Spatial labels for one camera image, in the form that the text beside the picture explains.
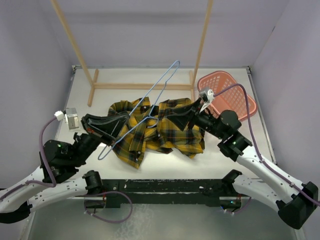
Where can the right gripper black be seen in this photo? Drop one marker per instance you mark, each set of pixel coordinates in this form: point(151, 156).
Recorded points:
point(184, 115)

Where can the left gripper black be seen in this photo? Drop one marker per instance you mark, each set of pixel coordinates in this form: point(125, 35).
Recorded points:
point(108, 126)

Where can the yellow black plaid shirt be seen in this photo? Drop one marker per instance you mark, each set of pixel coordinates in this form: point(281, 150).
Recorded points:
point(158, 134)

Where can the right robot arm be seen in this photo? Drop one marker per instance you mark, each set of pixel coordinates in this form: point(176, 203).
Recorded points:
point(293, 200)

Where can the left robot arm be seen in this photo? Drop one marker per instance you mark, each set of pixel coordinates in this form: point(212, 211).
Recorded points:
point(59, 161)

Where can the pink plastic basket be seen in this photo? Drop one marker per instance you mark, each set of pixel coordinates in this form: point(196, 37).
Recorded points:
point(233, 99)

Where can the wooden clothes rack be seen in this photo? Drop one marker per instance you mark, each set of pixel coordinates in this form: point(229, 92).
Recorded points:
point(93, 79)

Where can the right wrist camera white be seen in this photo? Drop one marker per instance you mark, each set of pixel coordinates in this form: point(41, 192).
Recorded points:
point(207, 96)

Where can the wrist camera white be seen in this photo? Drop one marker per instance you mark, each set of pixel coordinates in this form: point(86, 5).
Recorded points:
point(207, 96)
point(70, 117)

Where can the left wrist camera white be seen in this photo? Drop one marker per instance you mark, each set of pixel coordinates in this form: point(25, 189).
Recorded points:
point(70, 117)

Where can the aluminium rail frame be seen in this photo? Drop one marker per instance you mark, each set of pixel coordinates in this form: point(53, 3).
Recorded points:
point(211, 164)

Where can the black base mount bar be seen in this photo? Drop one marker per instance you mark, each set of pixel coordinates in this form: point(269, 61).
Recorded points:
point(208, 192)

